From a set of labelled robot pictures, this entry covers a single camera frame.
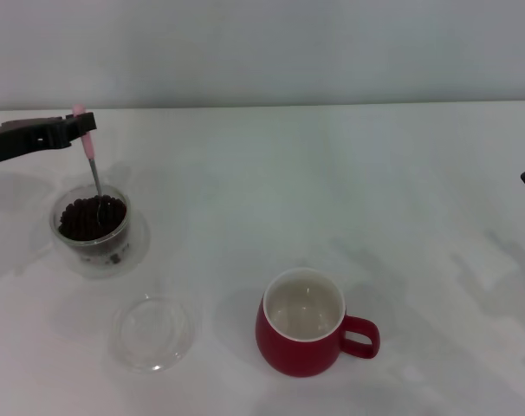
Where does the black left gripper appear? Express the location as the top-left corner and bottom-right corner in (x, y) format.
(0, 112), (98, 166)

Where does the pink handled metal spoon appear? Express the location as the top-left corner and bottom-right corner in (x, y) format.
(71, 103), (116, 229)

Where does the double walled glass cup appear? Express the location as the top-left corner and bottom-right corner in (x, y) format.
(49, 184), (152, 280)

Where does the clear glass lid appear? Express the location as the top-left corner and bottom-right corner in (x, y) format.
(110, 293), (202, 374)

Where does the red ceramic mug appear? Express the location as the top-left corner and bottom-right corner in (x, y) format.
(255, 267), (381, 378)

